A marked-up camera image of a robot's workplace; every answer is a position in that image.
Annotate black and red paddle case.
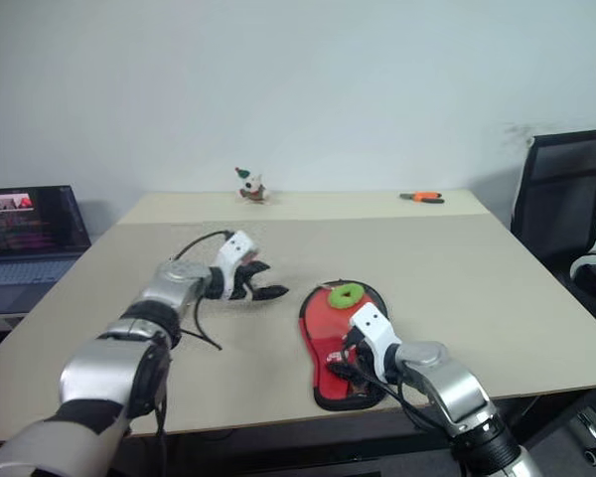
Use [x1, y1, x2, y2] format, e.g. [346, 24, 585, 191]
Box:
[297, 278, 391, 412]

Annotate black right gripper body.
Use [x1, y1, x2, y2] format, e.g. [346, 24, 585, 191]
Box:
[341, 331, 381, 385]

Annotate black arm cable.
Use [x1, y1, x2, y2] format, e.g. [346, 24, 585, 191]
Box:
[168, 229, 232, 352]
[355, 365, 456, 436]

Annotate open grey laptop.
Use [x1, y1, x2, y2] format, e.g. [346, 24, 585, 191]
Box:
[0, 185, 93, 302]

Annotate white plush toy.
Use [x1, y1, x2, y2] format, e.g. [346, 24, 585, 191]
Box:
[234, 167, 272, 206]

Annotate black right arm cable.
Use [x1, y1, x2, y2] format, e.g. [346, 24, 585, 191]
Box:
[355, 365, 456, 436]

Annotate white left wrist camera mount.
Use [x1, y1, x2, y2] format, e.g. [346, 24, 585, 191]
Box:
[213, 231, 261, 302]

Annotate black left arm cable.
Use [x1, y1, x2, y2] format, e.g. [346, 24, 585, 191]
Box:
[168, 229, 232, 352]

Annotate orange and black pliers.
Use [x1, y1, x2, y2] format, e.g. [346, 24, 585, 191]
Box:
[398, 191, 446, 206]

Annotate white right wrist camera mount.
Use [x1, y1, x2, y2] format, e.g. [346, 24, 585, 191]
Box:
[348, 304, 404, 385]

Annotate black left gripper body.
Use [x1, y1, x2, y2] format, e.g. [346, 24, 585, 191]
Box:
[225, 257, 259, 302]

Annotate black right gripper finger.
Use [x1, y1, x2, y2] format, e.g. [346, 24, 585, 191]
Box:
[350, 377, 380, 398]
[326, 361, 363, 383]

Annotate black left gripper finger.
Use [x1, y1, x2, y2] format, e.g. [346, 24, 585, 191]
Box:
[245, 259, 272, 285]
[250, 284, 291, 302]

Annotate black mesh office chair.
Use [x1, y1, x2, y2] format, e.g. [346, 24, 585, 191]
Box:
[510, 127, 596, 467]

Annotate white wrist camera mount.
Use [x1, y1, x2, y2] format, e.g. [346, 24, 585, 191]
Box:
[213, 231, 261, 302]
[348, 304, 404, 385]

